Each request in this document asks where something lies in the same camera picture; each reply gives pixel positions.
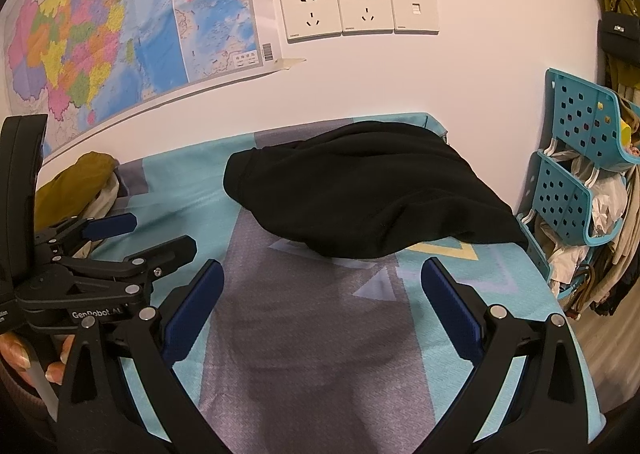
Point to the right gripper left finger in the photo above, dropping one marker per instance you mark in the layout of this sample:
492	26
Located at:
96	412

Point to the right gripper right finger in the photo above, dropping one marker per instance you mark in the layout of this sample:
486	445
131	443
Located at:
548	412

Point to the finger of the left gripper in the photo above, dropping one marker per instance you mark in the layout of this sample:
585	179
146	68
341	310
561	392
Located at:
72	234
152	263

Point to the black sweater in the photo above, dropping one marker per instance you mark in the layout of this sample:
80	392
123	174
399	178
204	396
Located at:
367	190

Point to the person's left hand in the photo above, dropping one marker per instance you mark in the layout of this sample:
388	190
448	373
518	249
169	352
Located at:
14	352

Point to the cream folded garment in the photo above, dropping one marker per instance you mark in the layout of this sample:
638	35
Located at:
99	208

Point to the mustard folded garment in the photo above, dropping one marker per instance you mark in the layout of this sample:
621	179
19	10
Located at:
70	192

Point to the teal grey bed sheet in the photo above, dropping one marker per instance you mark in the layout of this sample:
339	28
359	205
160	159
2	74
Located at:
304	354

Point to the lower teal perforated basket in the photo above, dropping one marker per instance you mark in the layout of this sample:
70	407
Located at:
565	203

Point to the black handbag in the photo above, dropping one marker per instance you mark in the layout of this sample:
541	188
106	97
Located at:
619	36

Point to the colourful wall map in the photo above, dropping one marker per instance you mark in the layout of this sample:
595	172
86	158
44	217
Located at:
89	64

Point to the left white wall socket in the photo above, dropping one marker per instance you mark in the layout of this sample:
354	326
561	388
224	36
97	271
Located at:
310	19

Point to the white wall socket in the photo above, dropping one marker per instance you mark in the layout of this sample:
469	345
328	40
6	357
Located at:
310	19
366	16

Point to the middle white wall socket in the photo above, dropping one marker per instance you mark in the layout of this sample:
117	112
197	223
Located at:
366	16

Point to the white wall data plate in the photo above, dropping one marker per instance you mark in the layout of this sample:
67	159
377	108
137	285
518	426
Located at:
416	16

